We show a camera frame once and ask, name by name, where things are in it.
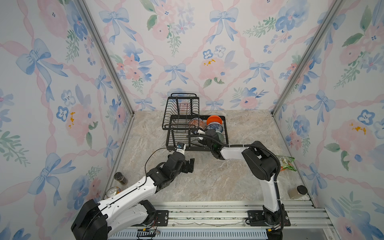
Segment pale green bowl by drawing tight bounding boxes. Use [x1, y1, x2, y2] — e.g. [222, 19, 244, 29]
[217, 132, 224, 143]

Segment blue floral bowl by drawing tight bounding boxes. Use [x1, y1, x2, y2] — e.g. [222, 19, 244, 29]
[206, 122, 224, 133]

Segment orange bowl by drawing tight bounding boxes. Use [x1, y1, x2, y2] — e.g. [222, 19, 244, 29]
[206, 115, 223, 125]

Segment red patterned bowl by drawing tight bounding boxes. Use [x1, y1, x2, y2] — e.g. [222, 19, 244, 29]
[188, 118, 206, 129]

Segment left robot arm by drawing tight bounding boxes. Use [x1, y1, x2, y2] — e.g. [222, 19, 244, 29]
[71, 152, 195, 240]

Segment dark spice jar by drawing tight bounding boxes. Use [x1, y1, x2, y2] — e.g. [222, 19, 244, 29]
[114, 172, 128, 186]

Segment orange-labelled tin can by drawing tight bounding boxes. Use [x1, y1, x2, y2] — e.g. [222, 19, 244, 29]
[106, 187, 121, 199]

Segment green snack packet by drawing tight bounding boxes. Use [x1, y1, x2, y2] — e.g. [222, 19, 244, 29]
[278, 156, 297, 172]

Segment black-lidded jar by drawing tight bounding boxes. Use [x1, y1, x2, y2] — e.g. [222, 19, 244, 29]
[288, 185, 308, 200]

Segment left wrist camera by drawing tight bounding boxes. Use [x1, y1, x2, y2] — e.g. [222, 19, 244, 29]
[176, 142, 186, 155]

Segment black wire dish rack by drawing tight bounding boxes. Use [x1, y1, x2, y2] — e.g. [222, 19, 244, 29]
[162, 93, 229, 152]

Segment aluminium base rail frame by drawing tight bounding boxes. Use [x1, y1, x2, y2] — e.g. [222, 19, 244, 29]
[107, 201, 339, 240]

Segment left aluminium corner post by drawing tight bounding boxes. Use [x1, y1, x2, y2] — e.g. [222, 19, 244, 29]
[74, 0, 134, 117]

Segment aluminium corner post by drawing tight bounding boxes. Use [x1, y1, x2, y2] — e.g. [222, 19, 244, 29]
[272, 0, 345, 117]
[74, 0, 134, 117]

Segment right aluminium corner post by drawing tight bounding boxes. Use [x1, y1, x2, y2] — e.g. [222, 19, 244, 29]
[272, 0, 345, 117]

